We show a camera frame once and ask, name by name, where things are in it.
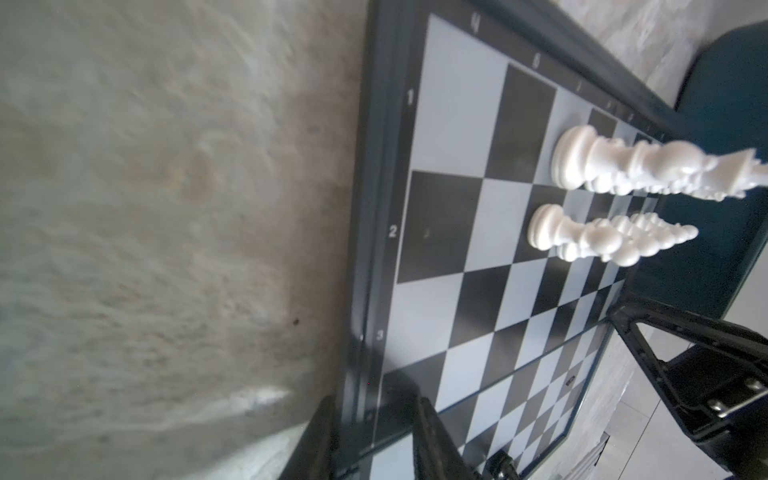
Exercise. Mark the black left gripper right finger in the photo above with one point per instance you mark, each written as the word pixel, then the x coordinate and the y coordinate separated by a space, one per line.
pixel 434 454

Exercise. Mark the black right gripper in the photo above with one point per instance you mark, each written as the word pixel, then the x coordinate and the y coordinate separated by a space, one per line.
pixel 716 390

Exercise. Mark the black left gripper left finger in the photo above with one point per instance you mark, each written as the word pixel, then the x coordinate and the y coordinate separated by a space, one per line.
pixel 311 458

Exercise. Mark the black white chessboard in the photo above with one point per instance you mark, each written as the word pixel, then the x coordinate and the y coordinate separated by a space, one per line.
pixel 462 104

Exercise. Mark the teal plastic tub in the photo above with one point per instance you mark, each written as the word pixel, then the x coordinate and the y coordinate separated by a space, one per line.
pixel 724 102

